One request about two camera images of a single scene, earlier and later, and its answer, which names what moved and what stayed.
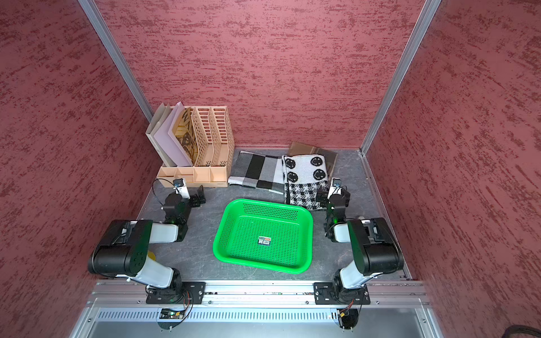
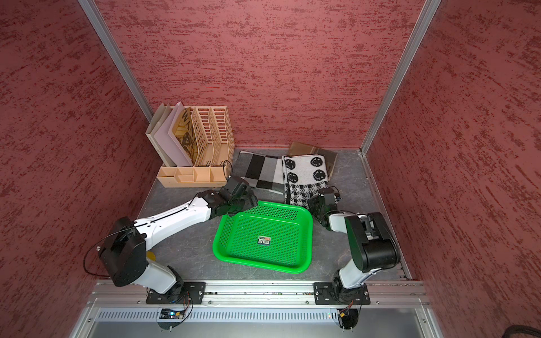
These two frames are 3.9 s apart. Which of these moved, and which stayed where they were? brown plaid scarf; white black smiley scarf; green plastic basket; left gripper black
Moved: left gripper black
Stayed: white black smiley scarf; green plastic basket; brown plaid scarf
